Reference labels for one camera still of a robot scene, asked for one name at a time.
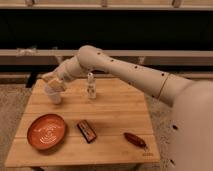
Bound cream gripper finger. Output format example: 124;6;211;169
48;83;65;92

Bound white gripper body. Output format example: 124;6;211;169
41;72;65;87

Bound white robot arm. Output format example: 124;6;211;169
42;45;213;171

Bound dark rectangular box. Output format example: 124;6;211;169
77;120;97;143

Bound wooden table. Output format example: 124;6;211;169
5;79;160;167

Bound grey metal rail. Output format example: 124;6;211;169
0;49;213;66

